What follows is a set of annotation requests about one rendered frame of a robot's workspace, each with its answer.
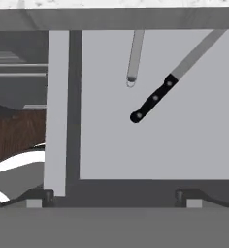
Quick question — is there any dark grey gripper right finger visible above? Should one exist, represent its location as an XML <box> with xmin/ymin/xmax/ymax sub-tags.
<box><xmin>174</xmin><ymin>188</ymin><xmax>229</xmax><ymax>209</ymax></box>

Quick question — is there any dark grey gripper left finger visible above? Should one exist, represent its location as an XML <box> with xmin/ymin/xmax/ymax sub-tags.
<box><xmin>2</xmin><ymin>188</ymin><xmax>55</xmax><ymax>209</ymax></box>

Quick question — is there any white and black round object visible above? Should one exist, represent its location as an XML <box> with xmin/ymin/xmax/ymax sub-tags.
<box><xmin>0</xmin><ymin>141</ymin><xmax>47</xmax><ymax>207</ymax></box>

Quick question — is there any light grey cupboard door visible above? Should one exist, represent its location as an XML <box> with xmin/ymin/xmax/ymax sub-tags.
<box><xmin>79</xmin><ymin>29</ymin><xmax>229</xmax><ymax>181</ymax></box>

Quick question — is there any narrow light grey cupboard panel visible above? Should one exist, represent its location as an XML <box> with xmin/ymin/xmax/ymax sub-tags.
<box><xmin>43</xmin><ymin>30</ymin><xmax>71</xmax><ymax>197</ymax></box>

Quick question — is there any dark grey cupboard run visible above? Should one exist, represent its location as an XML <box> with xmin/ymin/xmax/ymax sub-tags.
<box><xmin>0</xmin><ymin>30</ymin><xmax>49</xmax><ymax>111</ymax></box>

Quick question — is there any black handled kitchen knife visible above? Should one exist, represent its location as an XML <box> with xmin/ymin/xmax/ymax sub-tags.
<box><xmin>129</xmin><ymin>29</ymin><xmax>228</xmax><ymax>125</ymax></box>

